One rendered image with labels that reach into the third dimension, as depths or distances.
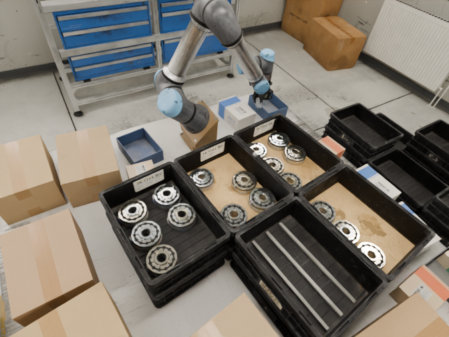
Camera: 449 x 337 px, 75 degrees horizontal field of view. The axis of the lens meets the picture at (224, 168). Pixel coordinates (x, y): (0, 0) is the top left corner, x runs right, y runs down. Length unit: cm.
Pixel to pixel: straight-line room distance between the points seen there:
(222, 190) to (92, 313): 61
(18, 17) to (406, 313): 356
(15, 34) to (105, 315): 307
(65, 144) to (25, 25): 228
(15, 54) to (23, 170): 241
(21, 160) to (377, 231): 144
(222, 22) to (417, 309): 116
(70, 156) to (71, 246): 43
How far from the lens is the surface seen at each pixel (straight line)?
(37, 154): 144
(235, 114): 164
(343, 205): 130
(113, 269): 122
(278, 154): 139
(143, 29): 286
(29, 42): 367
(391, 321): 112
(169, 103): 133
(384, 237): 129
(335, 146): 163
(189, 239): 108
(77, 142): 144
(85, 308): 97
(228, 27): 119
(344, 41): 390
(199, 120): 142
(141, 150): 156
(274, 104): 191
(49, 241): 116
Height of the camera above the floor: 178
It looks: 48 degrees down
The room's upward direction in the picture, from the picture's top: 6 degrees clockwise
